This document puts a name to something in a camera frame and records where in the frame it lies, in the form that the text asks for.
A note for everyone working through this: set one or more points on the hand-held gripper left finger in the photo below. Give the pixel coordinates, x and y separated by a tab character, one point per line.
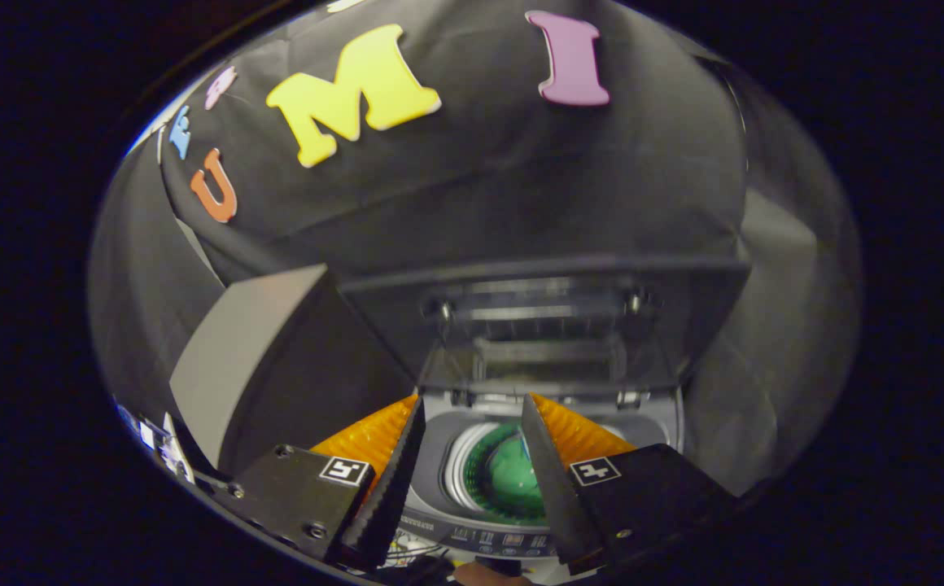
395	488

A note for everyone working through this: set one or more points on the blue and white clutter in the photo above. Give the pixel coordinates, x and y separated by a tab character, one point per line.
167	452

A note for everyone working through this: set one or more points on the grey cabinet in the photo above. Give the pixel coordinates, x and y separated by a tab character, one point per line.
236	358

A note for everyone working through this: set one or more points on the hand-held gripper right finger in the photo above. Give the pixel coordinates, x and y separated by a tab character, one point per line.
549	488

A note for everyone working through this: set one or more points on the green polo shirt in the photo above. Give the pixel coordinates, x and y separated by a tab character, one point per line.
513	480

